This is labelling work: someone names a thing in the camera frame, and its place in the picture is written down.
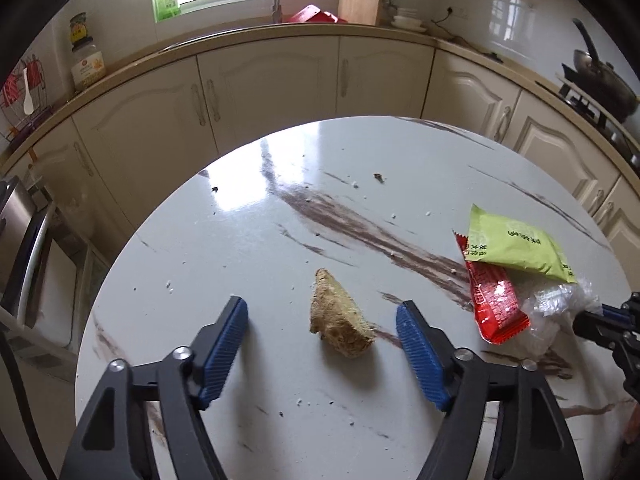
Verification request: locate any stack of white bowls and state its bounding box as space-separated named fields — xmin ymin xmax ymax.
xmin=391 ymin=6 xmax=430 ymax=31

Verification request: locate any wire utensil rack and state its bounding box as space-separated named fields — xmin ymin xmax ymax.
xmin=0 ymin=55 xmax=56 ymax=143

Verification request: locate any stainless steel appliance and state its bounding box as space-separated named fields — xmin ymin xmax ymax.
xmin=0 ymin=175 xmax=56 ymax=331

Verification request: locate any white plastic spoon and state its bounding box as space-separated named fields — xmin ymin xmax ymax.
xmin=22 ymin=67 xmax=35 ymax=115

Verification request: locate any clear jar white lid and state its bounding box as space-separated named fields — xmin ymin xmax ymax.
xmin=70 ymin=42 xmax=107 ymax=92

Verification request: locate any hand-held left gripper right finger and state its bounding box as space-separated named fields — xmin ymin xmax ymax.
xmin=396 ymin=301 xmax=585 ymax=480

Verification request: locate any red plastic utensil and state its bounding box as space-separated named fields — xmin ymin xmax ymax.
xmin=4 ymin=60 xmax=45 ymax=106

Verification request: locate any clear plastic bag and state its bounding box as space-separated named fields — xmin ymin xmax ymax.
xmin=515 ymin=280 xmax=603 ymax=358

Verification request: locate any black power cable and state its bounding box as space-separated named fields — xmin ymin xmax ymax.
xmin=431 ymin=7 xmax=501 ymax=58

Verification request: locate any dark frying pan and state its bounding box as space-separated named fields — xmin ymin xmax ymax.
xmin=571 ymin=18 xmax=640 ymax=123

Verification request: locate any wooden cutting board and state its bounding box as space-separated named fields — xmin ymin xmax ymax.
xmin=338 ymin=0 xmax=383 ymax=26

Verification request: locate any black gas stove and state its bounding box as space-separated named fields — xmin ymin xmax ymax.
xmin=537 ymin=62 xmax=640 ymax=171

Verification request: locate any brown bread piece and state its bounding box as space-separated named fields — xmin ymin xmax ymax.
xmin=308 ymin=267 xmax=376 ymax=359

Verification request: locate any light green snack packet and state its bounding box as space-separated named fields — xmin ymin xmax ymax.
xmin=465 ymin=203 xmax=578 ymax=284

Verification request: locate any cream cabinet door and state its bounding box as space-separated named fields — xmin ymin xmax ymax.
xmin=337 ymin=35 xmax=436 ymax=122
xmin=0 ymin=127 xmax=131 ymax=261
xmin=592 ymin=175 xmax=640 ymax=261
xmin=71 ymin=56 xmax=219 ymax=233
xmin=509 ymin=89 xmax=622 ymax=217
xmin=421 ymin=52 xmax=523 ymax=143
xmin=196 ymin=35 xmax=342 ymax=158

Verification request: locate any yellow green tin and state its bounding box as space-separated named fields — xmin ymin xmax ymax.
xmin=69 ymin=12 xmax=92 ymax=51

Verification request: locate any beige kitchen countertop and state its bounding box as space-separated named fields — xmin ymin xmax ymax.
xmin=0 ymin=20 xmax=640 ymax=181

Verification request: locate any red snack wrapper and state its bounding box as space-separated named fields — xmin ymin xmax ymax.
xmin=451 ymin=230 xmax=531 ymax=346

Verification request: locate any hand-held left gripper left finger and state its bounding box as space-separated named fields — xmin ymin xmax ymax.
xmin=60 ymin=296 xmax=249 ymax=480

